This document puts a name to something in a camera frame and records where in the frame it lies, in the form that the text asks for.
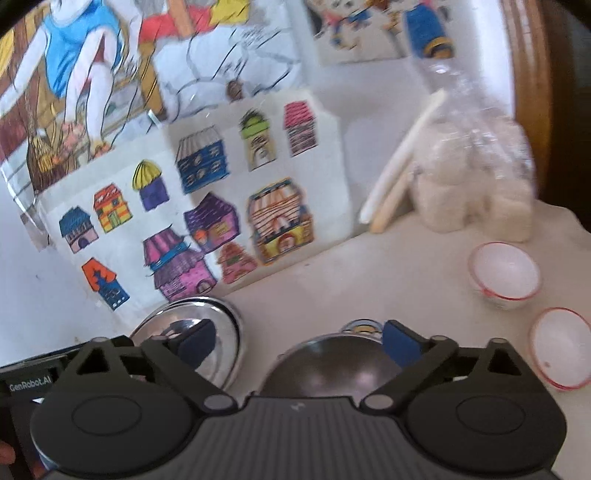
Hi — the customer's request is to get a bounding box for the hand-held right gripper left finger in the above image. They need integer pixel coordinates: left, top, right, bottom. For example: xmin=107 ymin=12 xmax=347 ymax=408
xmin=44 ymin=318 xmax=240 ymax=415

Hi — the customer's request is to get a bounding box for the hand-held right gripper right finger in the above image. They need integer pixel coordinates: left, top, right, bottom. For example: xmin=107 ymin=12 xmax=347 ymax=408
xmin=359 ymin=318 xmax=551 ymax=415

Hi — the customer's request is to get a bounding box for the stainless steel plate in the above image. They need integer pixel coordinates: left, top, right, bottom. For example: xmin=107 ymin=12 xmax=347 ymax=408
xmin=129 ymin=296 xmax=244 ymax=393

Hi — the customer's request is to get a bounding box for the deep stainless steel bowl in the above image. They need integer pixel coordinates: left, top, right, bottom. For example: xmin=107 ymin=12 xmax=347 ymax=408
xmin=261 ymin=335 xmax=403 ymax=398

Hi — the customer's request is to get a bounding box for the white bowl red rim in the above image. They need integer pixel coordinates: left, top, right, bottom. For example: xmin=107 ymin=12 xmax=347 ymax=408
xmin=468 ymin=242 xmax=542 ymax=302

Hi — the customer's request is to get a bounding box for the floral white ceramic bowl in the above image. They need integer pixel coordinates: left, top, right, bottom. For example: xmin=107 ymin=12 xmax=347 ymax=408
xmin=529 ymin=307 xmax=591 ymax=391

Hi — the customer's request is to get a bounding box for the white printed table cover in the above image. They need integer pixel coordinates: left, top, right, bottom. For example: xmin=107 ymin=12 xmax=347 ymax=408
xmin=198 ymin=198 xmax=591 ymax=480

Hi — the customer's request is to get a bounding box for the colourful houses drawing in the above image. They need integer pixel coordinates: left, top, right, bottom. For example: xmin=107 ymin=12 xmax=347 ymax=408
xmin=39 ymin=88 xmax=354 ymax=315

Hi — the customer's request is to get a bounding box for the clear bag of white buns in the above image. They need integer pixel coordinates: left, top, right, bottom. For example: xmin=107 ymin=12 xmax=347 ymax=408
xmin=411 ymin=60 xmax=539 ymax=243

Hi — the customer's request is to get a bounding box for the white stick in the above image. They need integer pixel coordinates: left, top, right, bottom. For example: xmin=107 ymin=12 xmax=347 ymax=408
xmin=359 ymin=90 xmax=448 ymax=224

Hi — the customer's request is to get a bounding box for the girl with bear drawing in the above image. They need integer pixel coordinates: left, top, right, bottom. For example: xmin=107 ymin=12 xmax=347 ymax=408
xmin=305 ymin=0 xmax=455 ymax=65

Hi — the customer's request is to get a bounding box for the child with fan drawing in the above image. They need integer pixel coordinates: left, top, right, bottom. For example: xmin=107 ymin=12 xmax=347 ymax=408
xmin=0 ymin=0 xmax=305 ymax=185

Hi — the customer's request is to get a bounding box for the brown wooden frame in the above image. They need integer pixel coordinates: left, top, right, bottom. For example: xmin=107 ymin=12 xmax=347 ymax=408
xmin=501 ymin=0 xmax=591 ymax=208

